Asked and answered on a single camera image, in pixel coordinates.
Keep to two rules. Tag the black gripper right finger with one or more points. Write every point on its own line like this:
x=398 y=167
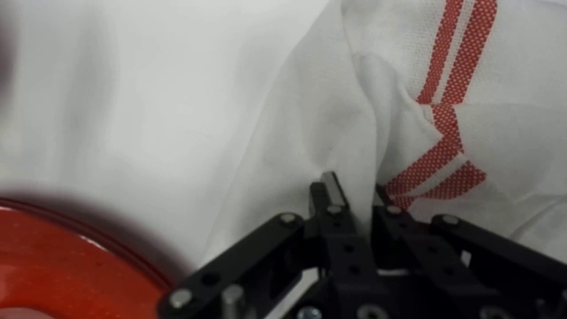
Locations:
x=453 y=270

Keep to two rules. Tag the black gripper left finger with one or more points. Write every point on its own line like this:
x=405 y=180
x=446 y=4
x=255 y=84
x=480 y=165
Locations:
x=253 y=275

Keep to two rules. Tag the white towel with red stripes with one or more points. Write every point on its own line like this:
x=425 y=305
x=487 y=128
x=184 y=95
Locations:
x=452 y=107

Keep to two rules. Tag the large red plate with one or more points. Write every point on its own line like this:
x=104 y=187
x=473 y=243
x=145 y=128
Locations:
x=53 y=266

